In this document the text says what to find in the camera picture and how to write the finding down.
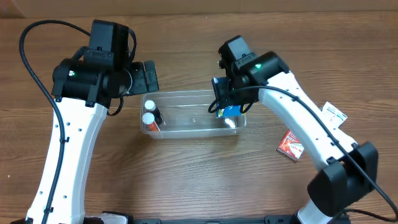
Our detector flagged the orange tube white cap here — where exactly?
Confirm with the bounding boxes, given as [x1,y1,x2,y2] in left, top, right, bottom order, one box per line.
[142,113,160,131]

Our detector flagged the dark bottle white cap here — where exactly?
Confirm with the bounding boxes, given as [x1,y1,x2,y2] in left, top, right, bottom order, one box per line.
[144,100,164,125]

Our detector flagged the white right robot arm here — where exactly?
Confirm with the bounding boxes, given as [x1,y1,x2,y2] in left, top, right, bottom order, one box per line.
[212,35,378,223]

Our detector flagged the clear plastic container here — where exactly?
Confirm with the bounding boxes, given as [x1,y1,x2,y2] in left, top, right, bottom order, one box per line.
[140,90,247,139]

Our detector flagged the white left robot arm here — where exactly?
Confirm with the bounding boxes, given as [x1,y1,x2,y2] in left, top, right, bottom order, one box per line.
[22,20,159,223]

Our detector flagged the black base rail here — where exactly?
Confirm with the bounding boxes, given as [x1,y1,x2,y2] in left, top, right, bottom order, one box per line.
[102,211,352,224]

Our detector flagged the red sachet packet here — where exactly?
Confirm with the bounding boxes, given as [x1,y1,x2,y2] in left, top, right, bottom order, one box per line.
[276,130,304,161]

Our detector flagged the blue Vicks VapoDrops packet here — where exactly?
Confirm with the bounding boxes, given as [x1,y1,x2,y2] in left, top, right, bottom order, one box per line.
[211,77,242,118]

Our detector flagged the white bandage box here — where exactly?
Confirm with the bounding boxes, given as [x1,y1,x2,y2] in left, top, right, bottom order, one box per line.
[322,101,348,128]

